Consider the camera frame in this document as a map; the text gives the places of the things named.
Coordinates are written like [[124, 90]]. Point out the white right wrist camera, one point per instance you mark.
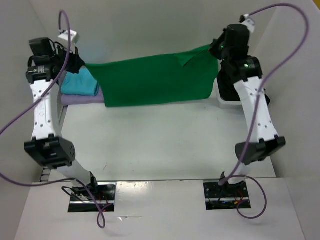
[[247, 21]]

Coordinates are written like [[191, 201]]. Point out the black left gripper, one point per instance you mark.
[[78, 61]]

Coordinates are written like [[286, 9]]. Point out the white plastic laundry basket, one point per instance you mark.
[[223, 104]]

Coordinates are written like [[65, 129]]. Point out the black t shirt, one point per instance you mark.
[[230, 73]]

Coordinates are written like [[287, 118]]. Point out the green t shirt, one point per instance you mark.
[[157, 79]]

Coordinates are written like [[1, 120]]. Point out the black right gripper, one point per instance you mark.
[[213, 48]]

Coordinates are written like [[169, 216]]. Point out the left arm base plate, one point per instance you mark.
[[81, 202]]

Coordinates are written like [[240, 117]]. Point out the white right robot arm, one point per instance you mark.
[[240, 83]]

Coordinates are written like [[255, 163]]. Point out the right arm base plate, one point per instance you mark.
[[226, 197]]

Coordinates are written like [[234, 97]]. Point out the aluminium table edge rail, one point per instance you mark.
[[156, 142]]

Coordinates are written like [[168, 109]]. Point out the purple t shirt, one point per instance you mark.
[[70, 100]]

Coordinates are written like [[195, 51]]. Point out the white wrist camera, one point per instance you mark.
[[68, 36], [247, 21]]

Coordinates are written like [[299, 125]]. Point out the cyan t shirt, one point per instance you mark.
[[80, 84]]

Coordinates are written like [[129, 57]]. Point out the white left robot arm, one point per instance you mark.
[[47, 147]]

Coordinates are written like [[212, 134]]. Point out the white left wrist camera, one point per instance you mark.
[[68, 36]]

